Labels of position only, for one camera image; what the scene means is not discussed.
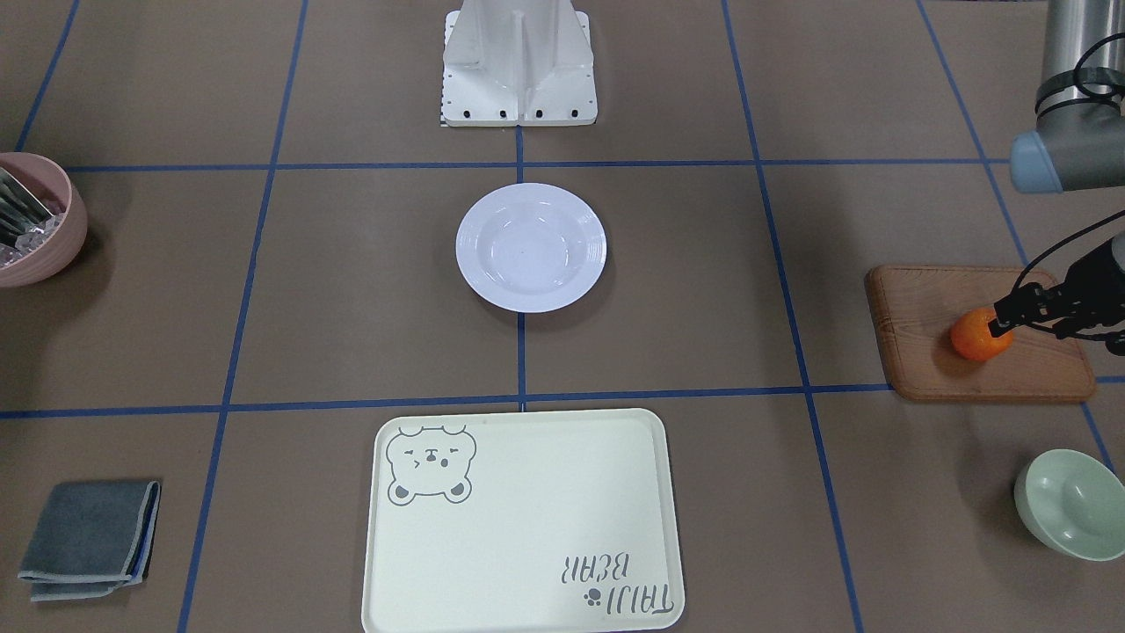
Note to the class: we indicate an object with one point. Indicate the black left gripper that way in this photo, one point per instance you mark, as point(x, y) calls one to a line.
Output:
point(1096, 274)

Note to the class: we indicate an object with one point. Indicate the orange fruit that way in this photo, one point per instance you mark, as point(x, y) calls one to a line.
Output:
point(971, 336)

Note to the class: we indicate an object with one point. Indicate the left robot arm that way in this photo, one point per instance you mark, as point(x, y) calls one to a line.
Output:
point(1076, 145)

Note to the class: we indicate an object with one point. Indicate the cream bear tray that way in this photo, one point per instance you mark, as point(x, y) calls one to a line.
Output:
point(552, 521)

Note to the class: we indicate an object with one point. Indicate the wooden cutting board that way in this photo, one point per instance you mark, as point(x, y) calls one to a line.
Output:
point(914, 306)

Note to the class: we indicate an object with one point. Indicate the light green bowl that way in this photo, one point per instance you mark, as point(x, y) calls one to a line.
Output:
point(1073, 504)

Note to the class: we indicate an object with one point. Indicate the white round plate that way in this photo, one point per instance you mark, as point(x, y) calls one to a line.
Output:
point(531, 248)

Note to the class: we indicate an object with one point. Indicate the grey folded cloth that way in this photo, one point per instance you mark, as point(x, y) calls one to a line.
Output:
point(92, 538)

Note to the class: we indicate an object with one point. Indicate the pink bowl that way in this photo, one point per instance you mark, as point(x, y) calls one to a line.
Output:
point(46, 180)

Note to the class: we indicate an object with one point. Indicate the metal scoop in bowl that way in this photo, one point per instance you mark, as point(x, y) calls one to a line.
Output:
point(26, 221)

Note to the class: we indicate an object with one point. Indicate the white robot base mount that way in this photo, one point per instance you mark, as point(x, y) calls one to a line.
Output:
point(518, 63)

